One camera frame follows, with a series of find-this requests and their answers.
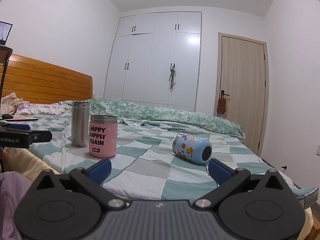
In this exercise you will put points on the blue cartoon sticker cup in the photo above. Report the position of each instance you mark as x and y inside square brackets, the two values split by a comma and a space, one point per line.
[190, 148]

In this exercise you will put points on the cream crumpled cloth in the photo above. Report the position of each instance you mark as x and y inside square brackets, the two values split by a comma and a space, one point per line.
[10, 102]

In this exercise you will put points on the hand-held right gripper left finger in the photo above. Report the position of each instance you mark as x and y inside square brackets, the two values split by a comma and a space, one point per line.
[100, 171]

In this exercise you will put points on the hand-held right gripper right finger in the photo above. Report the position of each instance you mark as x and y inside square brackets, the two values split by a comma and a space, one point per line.
[220, 173]

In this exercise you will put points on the wooden bed headboard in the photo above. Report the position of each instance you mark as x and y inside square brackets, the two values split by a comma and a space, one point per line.
[50, 80]

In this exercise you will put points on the checkered green bed sheet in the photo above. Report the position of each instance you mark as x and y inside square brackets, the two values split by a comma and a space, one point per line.
[150, 170]

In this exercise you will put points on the tall stainless steel cup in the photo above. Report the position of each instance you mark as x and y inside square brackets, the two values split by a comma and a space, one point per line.
[80, 122]

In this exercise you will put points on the white wardrobe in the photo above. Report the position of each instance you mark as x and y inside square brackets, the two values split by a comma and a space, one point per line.
[150, 67]

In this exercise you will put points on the black computer mouse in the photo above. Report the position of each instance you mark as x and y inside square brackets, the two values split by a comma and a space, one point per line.
[7, 116]

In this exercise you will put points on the pale yellow blanket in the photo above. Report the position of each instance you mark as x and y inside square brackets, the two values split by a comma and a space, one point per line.
[25, 161]

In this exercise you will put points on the purple floral pillow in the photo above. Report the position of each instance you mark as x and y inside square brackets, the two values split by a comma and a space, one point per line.
[37, 108]

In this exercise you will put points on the light wooden door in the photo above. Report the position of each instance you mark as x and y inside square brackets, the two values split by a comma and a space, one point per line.
[242, 80]

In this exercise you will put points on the green floral quilt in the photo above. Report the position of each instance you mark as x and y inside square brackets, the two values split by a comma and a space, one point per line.
[175, 118]

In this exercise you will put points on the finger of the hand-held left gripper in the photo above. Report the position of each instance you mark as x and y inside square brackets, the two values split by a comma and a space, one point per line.
[41, 136]
[21, 127]

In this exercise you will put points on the person's left hand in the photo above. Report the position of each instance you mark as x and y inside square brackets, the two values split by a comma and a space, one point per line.
[2, 153]

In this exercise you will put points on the colourful hanging ornament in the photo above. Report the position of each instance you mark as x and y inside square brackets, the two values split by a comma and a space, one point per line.
[172, 76]

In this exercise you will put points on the purple clothing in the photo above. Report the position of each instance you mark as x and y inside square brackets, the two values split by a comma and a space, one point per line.
[12, 205]

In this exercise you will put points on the brown plush hanging toy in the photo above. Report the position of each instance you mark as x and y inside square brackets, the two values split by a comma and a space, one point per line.
[221, 106]

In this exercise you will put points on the pink cup with steel rim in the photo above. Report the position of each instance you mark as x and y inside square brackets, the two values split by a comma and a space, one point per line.
[103, 140]

